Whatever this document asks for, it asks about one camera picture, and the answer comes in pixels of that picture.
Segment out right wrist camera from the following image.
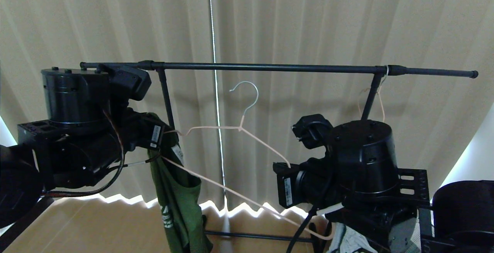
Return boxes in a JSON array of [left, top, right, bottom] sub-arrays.
[[291, 113, 335, 150]]

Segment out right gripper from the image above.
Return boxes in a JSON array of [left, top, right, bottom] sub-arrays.
[[272, 157, 348, 209]]

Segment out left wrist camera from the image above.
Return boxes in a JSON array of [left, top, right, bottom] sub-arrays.
[[96, 63, 152, 101]]

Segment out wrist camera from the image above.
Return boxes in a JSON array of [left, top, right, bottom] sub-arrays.
[[291, 113, 335, 150], [96, 63, 152, 101]]

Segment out black clothes rack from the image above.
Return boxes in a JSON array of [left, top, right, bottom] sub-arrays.
[[80, 60, 479, 253]]

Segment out green long-sleeved shirt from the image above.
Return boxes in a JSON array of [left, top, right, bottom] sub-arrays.
[[148, 112, 213, 253]]

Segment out pale grey shorts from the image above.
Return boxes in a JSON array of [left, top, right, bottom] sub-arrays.
[[327, 222, 379, 253]]

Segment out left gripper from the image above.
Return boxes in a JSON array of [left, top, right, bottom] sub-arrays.
[[47, 108, 171, 190]]

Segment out beige curtain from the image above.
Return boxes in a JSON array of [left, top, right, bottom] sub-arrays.
[[0, 0, 494, 219]]

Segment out white-taped black cable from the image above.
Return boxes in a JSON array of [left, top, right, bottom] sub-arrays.
[[315, 202, 345, 217], [104, 151, 164, 170]]

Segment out pink clothes hanger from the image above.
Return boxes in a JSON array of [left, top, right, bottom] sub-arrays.
[[357, 76, 386, 122], [161, 81, 335, 241]]

